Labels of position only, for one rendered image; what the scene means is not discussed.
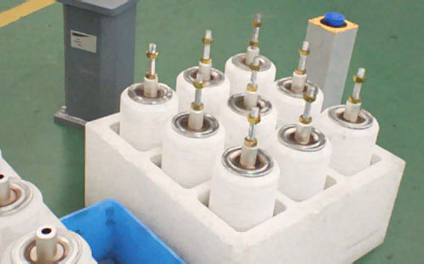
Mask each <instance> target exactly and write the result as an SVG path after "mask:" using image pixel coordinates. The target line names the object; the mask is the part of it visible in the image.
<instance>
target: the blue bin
mask: <svg viewBox="0 0 424 264"><path fill-rule="evenodd" d="M59 220H60V222H61V223H62V224H63V225H64V226H65V227H66V229H67V230H68V231H73V232H75V233H77V234H78V235H79V236H81V237H82V238H83V239H84V240H85V241H86V242H87V243H88V246H89V247H90V250H91V253H92V258H93V259H94V260H95V261H96V262H97V263H98V264H187V263H185V262H184V261H183V259H181V258H180V257H179V256H178V255H177V254H176V253H175V252H173V251H172V249H171V248H170V247H167V245H166V244H165V243H164V242H163V241H161V240H160V239H159V238H158V237H157V236H156V235H155V234H154V233H153V232H152V231H151V230H150V229H149V228H148V227H147V226H146V225H144V224H143V223H142V222H141V220H140V219H138V218H136V216H135V215H134V214H132V213H131V211H129V210H128V209H126V207H125V206H124V205H123V204H122V203H120V202H119V201H118V200H116V199H114V198H108V199H104V200H103V201H100V202H98V203H96V204H94V205H91V206H87V207H86V208H83V209H82V210H80V211H77V212H74V213H71V214H69V215H67V216H65V217H62V218H61V219H59Z"/></svg>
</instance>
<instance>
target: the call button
mask: <svg viewBox="0 0 424 264"><path fill-rule="evenodd" d="M345 19H346V18H345V17H344V16H343V15H342V14H339V13H326V14H325V15H324V20H325V21H326V23H327V24H329V25H331V26H334V25H336V26H338V25H341V24H342V23H343V22H345Z"/></svg>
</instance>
